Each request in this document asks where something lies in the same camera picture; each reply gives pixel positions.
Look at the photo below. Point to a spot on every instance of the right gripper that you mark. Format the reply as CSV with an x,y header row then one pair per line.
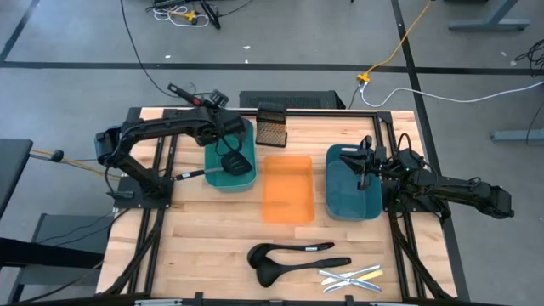
x,y
367,170

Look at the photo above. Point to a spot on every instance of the black aluminium rig frame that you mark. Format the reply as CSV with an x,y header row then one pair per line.
x,y
331,113

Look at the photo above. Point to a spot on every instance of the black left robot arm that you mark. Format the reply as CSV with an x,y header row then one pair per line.
x,y
161,125

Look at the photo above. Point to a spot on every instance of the grey platform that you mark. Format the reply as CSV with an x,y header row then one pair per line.
x,y
64,225

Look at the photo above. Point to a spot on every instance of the plain black ladle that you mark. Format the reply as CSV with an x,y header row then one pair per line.
x,y
314,264

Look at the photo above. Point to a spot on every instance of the orange translucent plastic bin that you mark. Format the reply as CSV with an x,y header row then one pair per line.
x,y
289,191

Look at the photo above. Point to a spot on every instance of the dark teal plastic bin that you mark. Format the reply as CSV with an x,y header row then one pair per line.
x,y
344,195

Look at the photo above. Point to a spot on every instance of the light teal plastic bin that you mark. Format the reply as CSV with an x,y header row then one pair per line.
x,y
217,178

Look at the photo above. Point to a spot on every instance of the black computer case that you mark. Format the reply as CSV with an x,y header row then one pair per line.
x,y
293,98

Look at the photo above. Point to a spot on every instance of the black bar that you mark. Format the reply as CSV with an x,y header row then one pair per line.
x,y
34,253

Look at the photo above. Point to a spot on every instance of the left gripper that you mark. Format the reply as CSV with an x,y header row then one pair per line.
x,y
221,125

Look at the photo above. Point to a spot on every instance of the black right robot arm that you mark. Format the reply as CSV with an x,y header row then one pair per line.
x,y
459,191

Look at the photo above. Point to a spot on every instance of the silver aluminium bar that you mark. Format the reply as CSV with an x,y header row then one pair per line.
x,y
387,304
157,302

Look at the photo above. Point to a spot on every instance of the black slotted spatula steel shaft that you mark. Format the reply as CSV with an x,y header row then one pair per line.
x,y
236,163

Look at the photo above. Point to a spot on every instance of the black ladle with white label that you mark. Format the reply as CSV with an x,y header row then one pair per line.
x,y
297,247

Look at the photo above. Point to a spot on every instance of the grey desk foot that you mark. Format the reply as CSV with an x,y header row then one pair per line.
x,y
518,136
489,24

